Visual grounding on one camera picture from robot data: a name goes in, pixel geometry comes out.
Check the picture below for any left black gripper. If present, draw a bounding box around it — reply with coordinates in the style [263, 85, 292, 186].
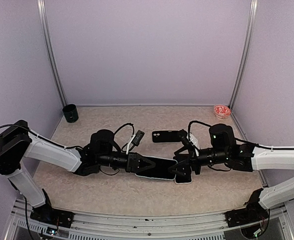
[97, 151, 156, 173]

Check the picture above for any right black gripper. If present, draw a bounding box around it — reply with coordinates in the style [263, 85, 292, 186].
[168, 145, 229, 180]

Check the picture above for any pink phone case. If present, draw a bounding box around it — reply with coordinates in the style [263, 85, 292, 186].
[174, 174, 193, 185]

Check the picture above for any purple phone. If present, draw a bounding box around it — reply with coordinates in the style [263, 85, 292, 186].
[175, 174, 192, 184]

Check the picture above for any light blue phone case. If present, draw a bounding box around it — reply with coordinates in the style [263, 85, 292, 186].
[134, 155, 178, 181]

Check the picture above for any black phone case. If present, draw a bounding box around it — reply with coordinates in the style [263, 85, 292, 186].
[152, 130, 181, 143]

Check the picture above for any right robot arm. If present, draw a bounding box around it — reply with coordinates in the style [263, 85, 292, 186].
[168, 123, 294, 222]

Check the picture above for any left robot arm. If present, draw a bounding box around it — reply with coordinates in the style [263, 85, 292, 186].
[0, 120, 156, 223]

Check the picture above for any red patterned bowl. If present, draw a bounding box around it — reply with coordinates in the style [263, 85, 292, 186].
[213, 104, 232, 119]

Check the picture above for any dark green cup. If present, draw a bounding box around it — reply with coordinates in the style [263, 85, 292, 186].
[62, 104, 79, 123]

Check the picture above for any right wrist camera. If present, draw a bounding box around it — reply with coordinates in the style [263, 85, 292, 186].
[178, 129, 200, 151]

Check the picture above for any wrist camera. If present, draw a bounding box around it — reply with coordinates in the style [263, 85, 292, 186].
[126, 130, 145, 154]
[178, 129, 200, 151]

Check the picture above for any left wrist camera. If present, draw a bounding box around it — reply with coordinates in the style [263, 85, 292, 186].
[126, 130, 145, 154]

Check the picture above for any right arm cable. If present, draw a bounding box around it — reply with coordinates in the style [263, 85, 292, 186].
[188, 120, 212, 137]

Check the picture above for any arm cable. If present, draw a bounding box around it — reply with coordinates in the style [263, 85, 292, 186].
[188, 120, 212, 137]
[113, 122, 135, 152]

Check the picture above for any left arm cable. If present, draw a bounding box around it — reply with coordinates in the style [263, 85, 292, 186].
[113, 122, 135, 152]

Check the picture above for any aluminium front rail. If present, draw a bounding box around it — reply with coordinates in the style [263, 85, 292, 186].
[4, 197, 294, 240]

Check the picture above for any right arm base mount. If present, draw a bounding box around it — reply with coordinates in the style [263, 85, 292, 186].
[225, 188, 270, 228]

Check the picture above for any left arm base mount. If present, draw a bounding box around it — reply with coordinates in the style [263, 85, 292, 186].
[30, 189, 74, 228]

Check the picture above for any right aluminium post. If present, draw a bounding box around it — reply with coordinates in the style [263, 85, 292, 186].
[229, 0, 259, 110]

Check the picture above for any aluminium post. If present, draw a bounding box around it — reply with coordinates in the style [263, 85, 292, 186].
[37, 0, 67, 107]
[229, 0, 259, 110]

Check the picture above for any left aluminium post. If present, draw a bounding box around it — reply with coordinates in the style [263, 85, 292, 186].
[37, 0, 67, 107]

